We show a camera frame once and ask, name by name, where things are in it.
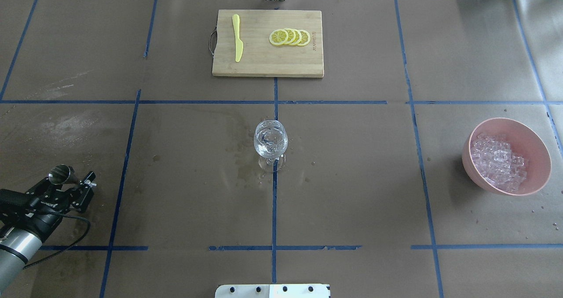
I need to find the lemon slice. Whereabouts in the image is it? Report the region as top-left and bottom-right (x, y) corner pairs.
(289, 29), (302, 46)
(269, 29), (289, 46)
(283, 29), (293, 45)
(296, 29), (311, 47)

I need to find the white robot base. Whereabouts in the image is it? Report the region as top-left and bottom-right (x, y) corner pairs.
(215, 283), (331, 298)

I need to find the clear ice cubes pile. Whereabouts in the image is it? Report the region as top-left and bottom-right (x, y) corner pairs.
(470, 133), (529, 193)

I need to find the pink ice bowl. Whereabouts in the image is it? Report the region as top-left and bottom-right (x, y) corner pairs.
(462, 118), (552, 196)

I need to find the steel double jigger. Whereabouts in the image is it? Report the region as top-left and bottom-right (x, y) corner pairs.
(48, 164), (82, 185)

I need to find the yellow plastic knife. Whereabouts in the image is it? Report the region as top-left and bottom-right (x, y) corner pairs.
(232, 14), (244, 62)

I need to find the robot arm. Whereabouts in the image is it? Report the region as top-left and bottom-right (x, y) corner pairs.
(0, 171), (96, 291)

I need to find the metal cutting board handle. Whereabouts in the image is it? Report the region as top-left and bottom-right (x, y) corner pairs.
(208, 26), (217, 58)

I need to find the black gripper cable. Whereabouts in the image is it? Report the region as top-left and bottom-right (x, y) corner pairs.
(22, 212), (92, 270)

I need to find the bamboo cutting board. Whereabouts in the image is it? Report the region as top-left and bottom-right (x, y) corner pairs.
(212, 9), (325, 79)

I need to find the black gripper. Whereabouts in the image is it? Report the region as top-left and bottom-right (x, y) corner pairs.
(0, 171), (97, 224)

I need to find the clear wine glass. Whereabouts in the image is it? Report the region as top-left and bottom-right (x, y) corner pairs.
(253, 119), (289, 173)

